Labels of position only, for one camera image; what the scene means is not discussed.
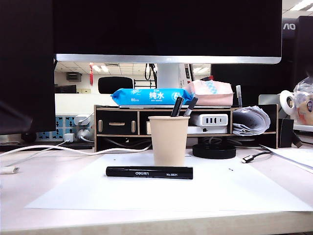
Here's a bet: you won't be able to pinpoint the silver metal stand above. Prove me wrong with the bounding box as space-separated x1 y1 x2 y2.
258 94 294 119

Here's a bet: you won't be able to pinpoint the grey wall unit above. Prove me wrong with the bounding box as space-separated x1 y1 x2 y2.
66 71 82 82

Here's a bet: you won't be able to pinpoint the pink tissue pack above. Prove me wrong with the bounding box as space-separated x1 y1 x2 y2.
183 79 234 106

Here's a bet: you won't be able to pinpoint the large silver bezel monitor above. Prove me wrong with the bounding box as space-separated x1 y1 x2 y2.
52 0 283 65

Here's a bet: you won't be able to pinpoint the black hanging cables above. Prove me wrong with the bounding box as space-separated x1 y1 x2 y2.
144 63 157 81

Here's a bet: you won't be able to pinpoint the long white cable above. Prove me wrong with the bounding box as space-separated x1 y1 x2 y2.
0 144 152 157

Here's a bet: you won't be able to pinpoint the folded grey paper stack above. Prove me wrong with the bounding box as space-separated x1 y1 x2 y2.
231 105 271 137

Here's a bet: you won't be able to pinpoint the white USB charging hub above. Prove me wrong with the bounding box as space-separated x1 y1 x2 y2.
198 114 229 127

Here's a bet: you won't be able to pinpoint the white paper sheet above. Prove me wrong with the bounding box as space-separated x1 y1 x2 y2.
24 153 313 212

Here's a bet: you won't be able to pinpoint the black cable silver connector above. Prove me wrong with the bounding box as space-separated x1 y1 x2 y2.
241 151 272 164

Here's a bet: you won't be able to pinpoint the white cable with connector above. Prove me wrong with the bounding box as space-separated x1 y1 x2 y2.
0 140 70 175

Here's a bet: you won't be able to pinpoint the white box red print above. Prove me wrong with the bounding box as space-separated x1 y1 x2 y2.
179 63 194 88

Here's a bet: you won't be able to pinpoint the small black box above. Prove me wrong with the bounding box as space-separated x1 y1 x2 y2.
278 118 294 148

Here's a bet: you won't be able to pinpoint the black round disc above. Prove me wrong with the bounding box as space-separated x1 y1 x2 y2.
192 143 237 160

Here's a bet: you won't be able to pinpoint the white round plug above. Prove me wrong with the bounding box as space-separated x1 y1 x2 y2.
77 128 95 142

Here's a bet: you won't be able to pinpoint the black Deli marker pen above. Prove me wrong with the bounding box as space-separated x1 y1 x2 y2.
106 165 194 180

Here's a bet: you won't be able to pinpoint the blue power strip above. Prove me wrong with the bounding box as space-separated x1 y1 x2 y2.
36 115 95 142

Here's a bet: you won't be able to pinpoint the black wooden desk organizer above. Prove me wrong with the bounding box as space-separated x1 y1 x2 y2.
93 104 279 153

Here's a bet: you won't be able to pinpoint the blue wet wipes pack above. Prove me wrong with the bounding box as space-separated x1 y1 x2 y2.
110 87 196 106

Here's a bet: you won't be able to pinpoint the black office chair back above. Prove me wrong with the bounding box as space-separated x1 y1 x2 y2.
97 76 134 94

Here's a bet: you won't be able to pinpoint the white tape roll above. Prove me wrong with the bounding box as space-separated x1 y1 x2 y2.
279 90 297 116

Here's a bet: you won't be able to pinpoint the white power adapter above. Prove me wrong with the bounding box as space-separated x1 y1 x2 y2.
73 114 91 126

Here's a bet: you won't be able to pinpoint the black capped marker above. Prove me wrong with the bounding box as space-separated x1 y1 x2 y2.
170 96 184 118

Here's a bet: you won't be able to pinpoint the dark black monitor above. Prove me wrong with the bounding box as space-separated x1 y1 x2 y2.
0 0 56 143

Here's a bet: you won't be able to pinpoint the grey capped marker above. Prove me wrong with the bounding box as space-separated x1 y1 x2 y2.
182 96 199 117

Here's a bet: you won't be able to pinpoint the clear plastic bag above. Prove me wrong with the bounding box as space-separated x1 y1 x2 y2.
292 74 313 126

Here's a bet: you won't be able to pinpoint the black cable plug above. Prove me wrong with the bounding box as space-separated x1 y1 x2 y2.
292 132 304 149

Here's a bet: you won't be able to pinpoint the small black background monitor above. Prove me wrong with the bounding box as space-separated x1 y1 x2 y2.
54 84 78 94

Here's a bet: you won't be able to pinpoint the beige paper cup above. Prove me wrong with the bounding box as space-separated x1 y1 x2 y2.
148 116 191 167

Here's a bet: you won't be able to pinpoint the dark monitor back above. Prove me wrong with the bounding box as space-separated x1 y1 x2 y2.
210 63 294 106

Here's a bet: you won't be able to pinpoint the white document papers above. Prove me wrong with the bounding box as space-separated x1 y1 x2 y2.
259 144 313 173

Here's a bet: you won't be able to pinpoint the black AOC monitor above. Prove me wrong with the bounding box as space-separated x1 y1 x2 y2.
281 16 313 89

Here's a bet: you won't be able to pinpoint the flat white Apple box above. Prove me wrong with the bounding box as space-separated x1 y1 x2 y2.
187 126 228 134

